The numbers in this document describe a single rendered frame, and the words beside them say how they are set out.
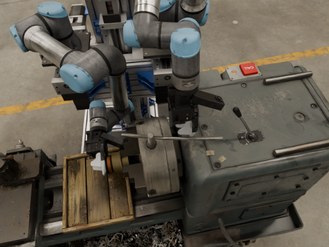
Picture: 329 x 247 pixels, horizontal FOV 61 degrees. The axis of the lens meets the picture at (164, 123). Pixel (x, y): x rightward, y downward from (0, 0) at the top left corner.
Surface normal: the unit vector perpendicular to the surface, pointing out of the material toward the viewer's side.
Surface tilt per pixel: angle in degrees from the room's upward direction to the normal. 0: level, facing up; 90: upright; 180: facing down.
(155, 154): 25
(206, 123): 0
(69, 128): 0
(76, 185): 0
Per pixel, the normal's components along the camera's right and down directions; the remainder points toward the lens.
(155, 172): 0.13, 0.26
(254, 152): -0.03, -0.56
